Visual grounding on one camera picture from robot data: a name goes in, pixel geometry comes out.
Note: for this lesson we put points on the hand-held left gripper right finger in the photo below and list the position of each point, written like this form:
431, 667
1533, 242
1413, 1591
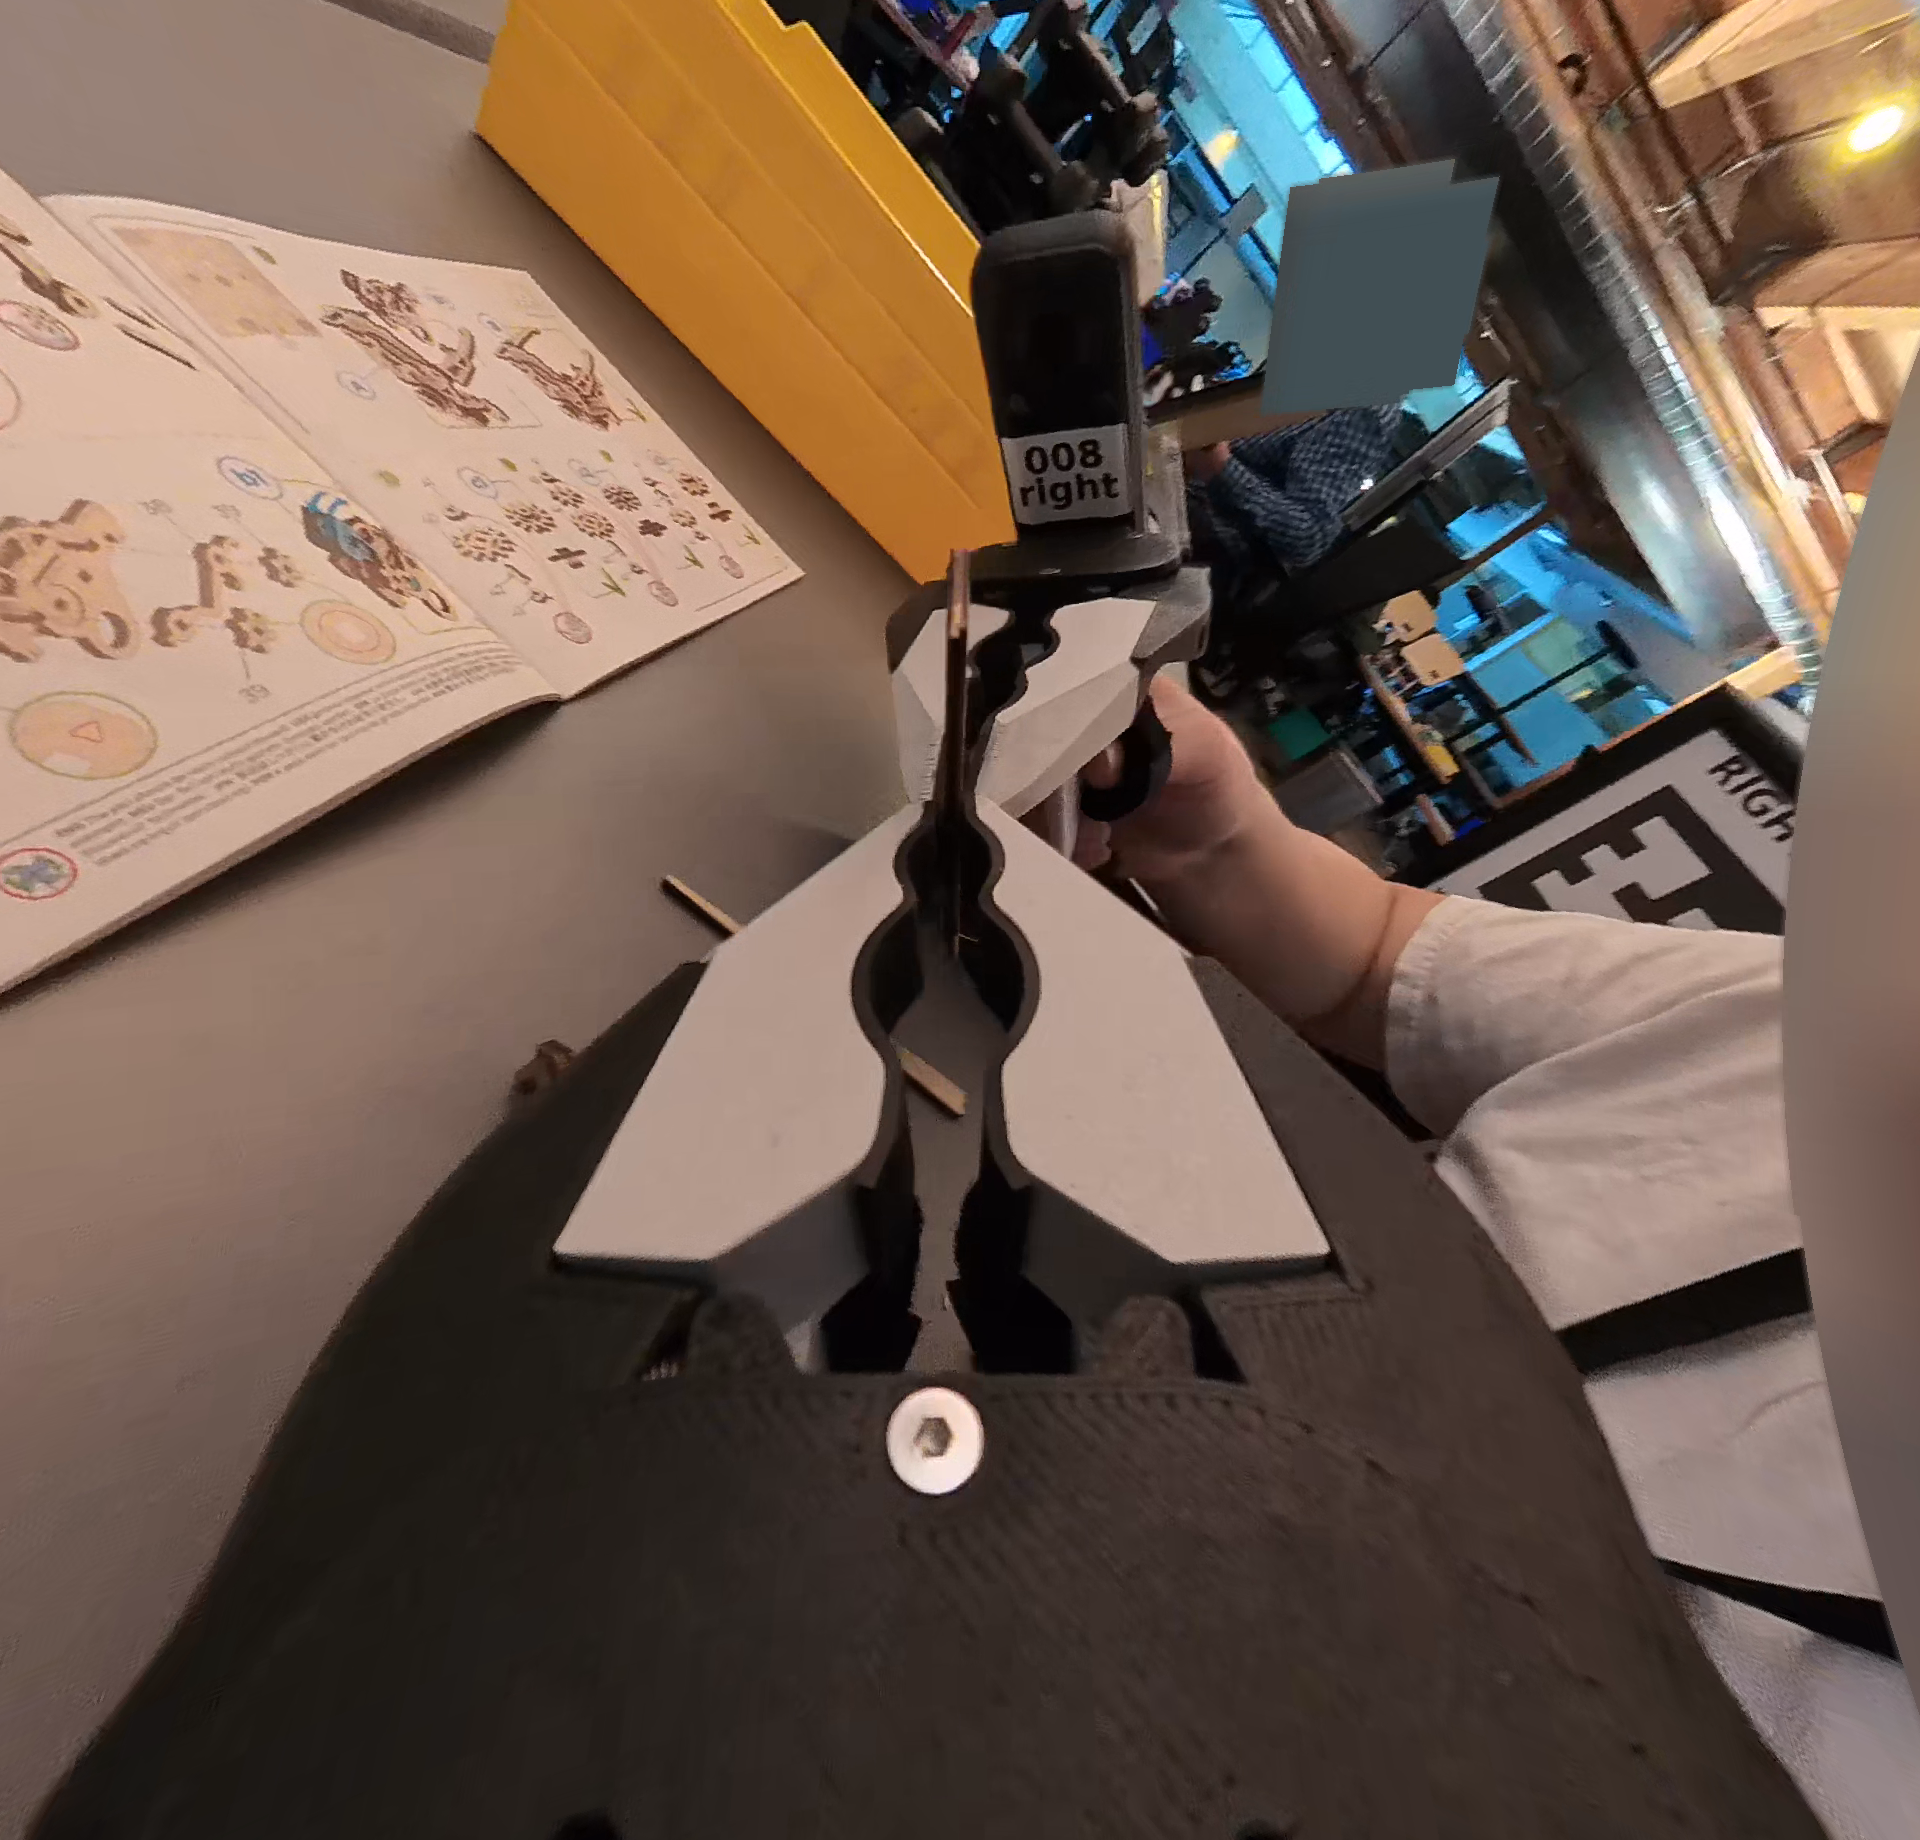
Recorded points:
1170, 1105

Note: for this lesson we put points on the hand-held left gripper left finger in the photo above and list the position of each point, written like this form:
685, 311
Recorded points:
737, 1105

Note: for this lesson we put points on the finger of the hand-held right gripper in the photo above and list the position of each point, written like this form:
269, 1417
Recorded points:
916, 718
1087, 667

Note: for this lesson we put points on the small wooden sheet fragment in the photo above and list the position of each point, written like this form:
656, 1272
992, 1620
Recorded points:
956, 728

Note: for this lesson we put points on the person's right forearm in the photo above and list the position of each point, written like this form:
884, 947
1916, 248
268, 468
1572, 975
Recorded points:
1350, 971

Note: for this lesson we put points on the person's right hand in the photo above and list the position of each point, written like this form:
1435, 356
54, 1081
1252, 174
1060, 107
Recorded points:
1215, 839

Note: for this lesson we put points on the small wooden axle part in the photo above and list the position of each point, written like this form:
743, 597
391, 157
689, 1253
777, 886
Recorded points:
544, 1065

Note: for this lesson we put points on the flat wooden stick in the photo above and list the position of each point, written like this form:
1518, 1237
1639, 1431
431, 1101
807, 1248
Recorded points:
928, 1081

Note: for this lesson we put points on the black equipment rack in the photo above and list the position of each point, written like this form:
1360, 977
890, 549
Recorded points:
1050, 85

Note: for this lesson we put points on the wooden workbench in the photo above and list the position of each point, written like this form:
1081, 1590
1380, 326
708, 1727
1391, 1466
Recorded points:
1413, 655

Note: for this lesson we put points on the yellow plastic bin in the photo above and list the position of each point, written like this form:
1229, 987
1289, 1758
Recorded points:
722, 217

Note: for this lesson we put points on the grey computer monitor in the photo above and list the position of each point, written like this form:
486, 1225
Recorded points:
1440, 445

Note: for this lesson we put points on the framed marker sign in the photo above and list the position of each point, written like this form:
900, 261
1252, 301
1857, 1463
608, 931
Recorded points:
1635, 865

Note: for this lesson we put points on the open instruction booklet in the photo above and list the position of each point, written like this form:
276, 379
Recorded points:
300, 597

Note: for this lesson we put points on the person's torso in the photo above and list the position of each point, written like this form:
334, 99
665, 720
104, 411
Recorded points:
1697, 1463

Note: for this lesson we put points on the ceiling lamp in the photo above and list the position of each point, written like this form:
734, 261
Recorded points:
1874, 128

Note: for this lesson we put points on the silver ventilation duct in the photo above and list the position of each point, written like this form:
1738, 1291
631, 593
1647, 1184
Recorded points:
1575, 217

